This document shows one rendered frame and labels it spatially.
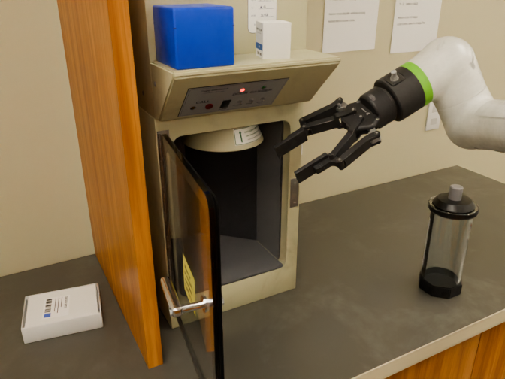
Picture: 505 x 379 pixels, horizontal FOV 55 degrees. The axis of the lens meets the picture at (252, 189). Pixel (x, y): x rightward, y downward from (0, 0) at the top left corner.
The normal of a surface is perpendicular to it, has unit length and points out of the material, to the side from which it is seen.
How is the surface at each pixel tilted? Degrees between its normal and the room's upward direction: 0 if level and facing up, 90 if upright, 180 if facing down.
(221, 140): 66
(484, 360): 90
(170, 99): 135
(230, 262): 0
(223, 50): 90
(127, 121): 90
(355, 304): 0
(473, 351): 90
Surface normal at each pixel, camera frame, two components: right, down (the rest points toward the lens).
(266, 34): 0.24, 0.39
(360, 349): 0.00, -0.91
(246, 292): 0.47, 0.36
